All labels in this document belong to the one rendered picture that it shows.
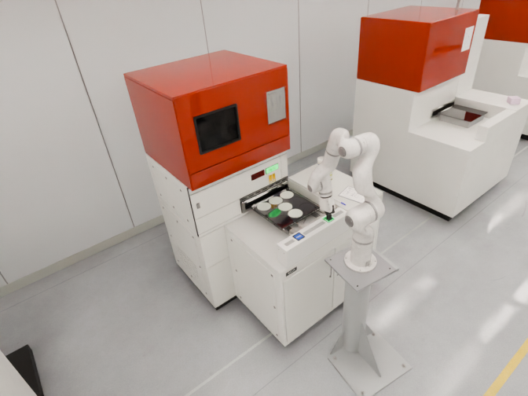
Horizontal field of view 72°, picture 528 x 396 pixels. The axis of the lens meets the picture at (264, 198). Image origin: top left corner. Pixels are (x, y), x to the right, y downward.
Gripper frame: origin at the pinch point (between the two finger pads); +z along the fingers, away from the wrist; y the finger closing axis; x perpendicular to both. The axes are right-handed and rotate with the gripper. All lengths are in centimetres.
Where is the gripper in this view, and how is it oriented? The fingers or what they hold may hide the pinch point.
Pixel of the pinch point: (328, 216)
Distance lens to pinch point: 237.9
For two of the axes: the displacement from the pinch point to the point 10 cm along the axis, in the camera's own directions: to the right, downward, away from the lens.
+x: 7.9, -3.9, 4.7
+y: 5.8, 2.2, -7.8
